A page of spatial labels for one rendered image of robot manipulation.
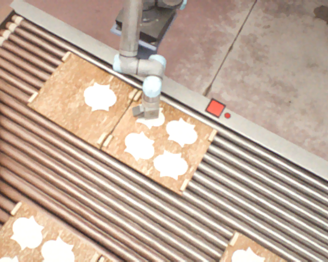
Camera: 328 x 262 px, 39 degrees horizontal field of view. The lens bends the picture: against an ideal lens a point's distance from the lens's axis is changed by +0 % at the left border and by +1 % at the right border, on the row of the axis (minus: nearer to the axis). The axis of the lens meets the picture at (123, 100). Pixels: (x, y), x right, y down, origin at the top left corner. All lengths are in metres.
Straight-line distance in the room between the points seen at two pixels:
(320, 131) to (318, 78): 0.41
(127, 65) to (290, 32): 1.99
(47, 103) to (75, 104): 0.14
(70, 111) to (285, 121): 1.67
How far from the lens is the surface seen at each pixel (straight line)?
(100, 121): 2.15
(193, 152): 2.11
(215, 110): 2.21
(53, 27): 2.46
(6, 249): 2.06
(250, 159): 2.17
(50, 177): 2.10
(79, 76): 2.27
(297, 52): 3.63
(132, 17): 1.88
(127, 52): 1.92
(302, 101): 3.44
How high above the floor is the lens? 2.91
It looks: 64 degrees down
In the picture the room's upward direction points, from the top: 2 degrees counter-clockwise
